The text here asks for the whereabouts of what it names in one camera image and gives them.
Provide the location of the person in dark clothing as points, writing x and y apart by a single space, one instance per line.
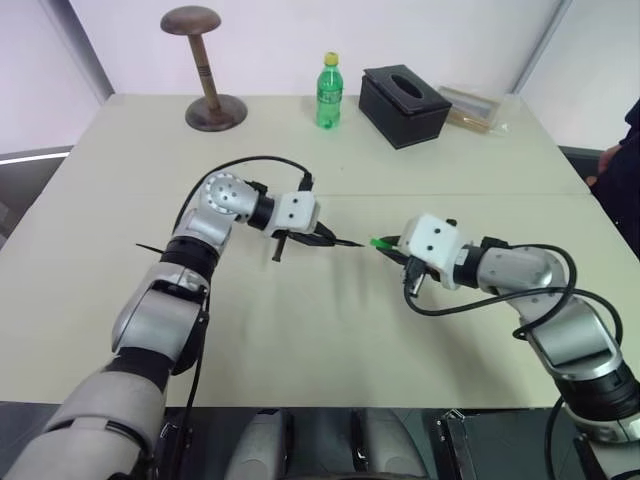
627 190

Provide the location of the black tissue box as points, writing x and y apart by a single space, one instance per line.
400 107

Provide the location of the green plastic bottle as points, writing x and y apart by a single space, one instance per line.
328 95

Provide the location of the green marker cap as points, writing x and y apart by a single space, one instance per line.
381 243

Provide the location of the dark grey rounded shape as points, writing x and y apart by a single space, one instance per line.
262 445

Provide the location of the bystander's bare hand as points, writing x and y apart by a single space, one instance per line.
601 167

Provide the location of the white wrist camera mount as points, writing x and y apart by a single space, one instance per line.
432 240
296 210

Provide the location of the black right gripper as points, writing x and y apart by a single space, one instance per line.
415 275

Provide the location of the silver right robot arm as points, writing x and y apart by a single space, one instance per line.
565 335

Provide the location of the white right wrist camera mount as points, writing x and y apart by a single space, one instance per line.
432 240

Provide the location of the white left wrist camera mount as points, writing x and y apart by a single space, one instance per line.
296 210

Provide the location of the black flat panel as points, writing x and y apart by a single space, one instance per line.
470 445

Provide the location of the brown wooden hat stand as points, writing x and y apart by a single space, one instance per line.
204 65

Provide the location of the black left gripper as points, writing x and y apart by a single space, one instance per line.
278 247

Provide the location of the clear bag of wooden sticks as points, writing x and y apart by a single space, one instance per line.
472 107

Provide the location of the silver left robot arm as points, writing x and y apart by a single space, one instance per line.
150 310

